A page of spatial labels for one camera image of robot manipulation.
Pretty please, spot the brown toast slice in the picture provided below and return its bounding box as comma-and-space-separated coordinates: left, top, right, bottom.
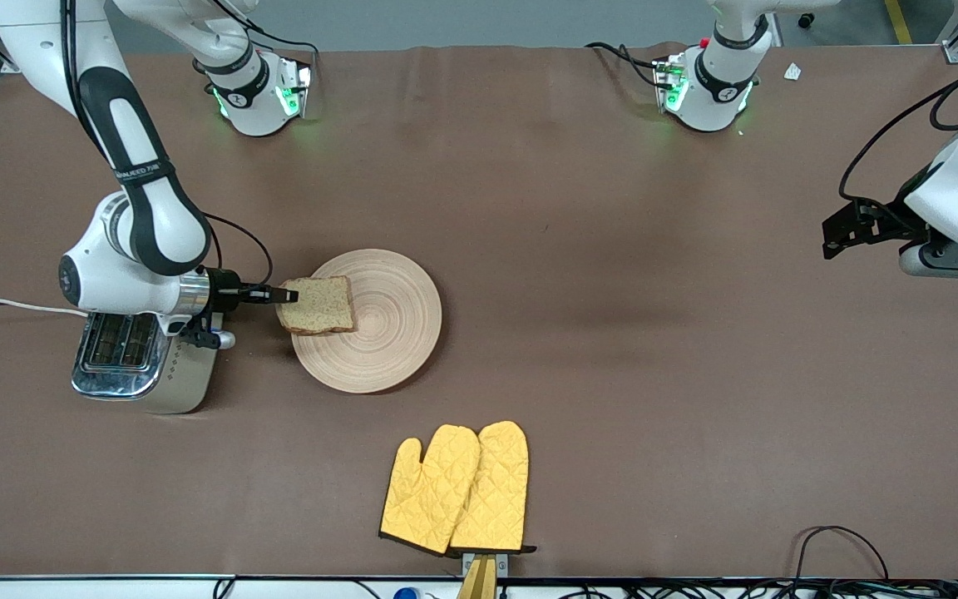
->
275, 276, 357, 336

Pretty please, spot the round wooden plate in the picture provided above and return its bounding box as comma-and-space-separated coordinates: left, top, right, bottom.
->
291, 249, 443, 394

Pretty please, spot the beige chrome toaster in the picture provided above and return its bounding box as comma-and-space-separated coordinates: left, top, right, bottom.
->
72, 312, 223, 414

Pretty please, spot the yellow quilted oven mitt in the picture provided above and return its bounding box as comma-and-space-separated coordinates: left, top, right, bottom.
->
379, 424, 481, 556
450, 420, 536, 554

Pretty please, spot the yellow wooden stick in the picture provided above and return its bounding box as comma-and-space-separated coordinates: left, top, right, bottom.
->
456, 556, 498, 599

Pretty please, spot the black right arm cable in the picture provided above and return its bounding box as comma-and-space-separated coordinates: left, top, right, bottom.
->
62, 0, 274, 289

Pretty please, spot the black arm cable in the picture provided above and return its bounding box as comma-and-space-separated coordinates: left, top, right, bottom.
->
62, 0, 274, 289
839, 68, 958, 205

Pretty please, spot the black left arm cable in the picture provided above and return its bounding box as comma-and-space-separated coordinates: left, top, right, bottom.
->
839, 68, 958, 205

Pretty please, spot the white toaster power cable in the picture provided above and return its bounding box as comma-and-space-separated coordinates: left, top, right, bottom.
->
0, 298, 89, 319

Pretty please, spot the black right base cable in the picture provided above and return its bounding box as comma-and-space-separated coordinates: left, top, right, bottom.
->
234, 29, 322, 67

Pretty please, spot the black base cable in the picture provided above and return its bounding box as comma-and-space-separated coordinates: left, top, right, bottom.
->
585, 42, 671, 89
234, 29, 322, 67

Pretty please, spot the black looped cable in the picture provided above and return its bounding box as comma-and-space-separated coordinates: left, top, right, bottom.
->
791, 525, 891, 583

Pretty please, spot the black left base cable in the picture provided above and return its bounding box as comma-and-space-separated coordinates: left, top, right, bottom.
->
585, 42, 671, 89

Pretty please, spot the grey metal bracket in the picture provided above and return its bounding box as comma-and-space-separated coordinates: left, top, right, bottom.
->
462, 552, 510, 577

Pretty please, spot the black cable tangle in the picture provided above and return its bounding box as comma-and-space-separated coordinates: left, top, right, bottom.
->
562, 579, 958, 599

